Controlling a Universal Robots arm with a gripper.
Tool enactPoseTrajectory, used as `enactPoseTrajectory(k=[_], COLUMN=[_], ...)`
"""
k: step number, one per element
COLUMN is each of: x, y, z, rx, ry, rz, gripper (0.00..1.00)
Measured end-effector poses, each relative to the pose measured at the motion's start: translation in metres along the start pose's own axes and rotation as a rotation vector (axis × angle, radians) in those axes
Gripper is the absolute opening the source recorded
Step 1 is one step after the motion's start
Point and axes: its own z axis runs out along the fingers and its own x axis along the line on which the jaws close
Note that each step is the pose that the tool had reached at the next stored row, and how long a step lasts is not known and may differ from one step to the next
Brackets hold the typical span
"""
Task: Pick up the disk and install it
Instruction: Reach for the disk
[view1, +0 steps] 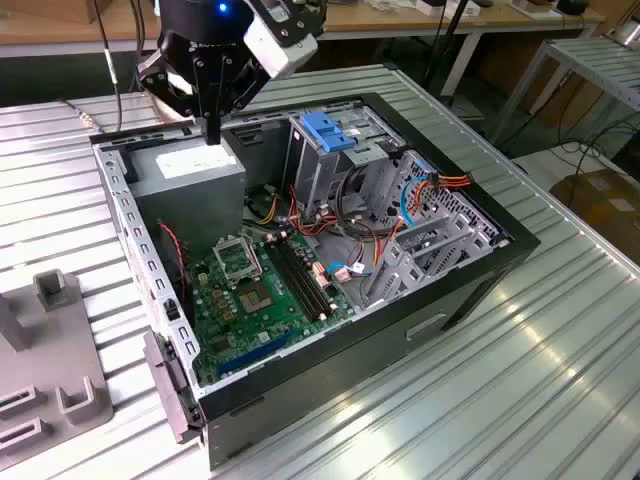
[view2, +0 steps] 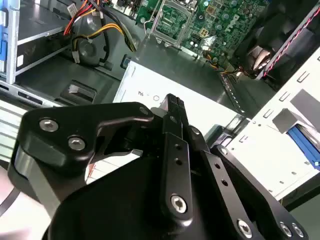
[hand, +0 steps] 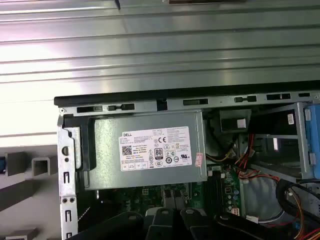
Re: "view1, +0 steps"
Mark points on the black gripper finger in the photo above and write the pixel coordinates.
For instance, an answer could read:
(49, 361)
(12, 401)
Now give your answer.
(245, 85)
(165, 80)

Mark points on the grey metal disk bay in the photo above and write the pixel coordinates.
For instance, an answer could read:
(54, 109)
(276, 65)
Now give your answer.
(400, 282)

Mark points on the blue plastic drive latch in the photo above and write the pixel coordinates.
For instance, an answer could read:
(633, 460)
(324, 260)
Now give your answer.
(325, 132)

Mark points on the grey metal drive cage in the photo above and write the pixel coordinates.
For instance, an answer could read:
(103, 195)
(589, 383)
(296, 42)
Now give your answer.
(310, 175)

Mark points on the grey power supply unit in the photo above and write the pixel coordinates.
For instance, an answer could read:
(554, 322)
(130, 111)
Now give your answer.
(190, 200)

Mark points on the black RAM slot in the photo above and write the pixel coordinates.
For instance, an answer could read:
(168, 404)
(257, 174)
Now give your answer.
(311, 275)
(297, 279)
(289, 281)
(304, 277)

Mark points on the CPU socket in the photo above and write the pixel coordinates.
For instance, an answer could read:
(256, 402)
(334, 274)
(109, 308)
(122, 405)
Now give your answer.
(255, 299)

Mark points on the green motherboard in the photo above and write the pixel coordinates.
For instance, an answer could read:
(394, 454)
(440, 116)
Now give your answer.
(280, 325)

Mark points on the blue expansion slot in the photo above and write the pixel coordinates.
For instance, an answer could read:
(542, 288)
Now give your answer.
(260, 350)

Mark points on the grey plastic case bezel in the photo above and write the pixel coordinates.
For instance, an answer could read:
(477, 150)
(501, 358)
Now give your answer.
(165, 380)

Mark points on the grey parts rack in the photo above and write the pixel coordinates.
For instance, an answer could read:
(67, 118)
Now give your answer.
(50, 360)

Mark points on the black open PC case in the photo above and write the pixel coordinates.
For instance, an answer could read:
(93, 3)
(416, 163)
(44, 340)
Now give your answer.
(350, 380)

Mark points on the metal slat side table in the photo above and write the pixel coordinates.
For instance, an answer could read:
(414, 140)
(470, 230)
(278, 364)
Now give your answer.
(595, 65)

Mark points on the brown cardboard box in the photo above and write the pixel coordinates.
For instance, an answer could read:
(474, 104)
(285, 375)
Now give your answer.
(600, 200)

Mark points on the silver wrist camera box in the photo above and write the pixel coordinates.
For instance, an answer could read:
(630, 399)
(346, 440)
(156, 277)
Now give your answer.
(280, 50)

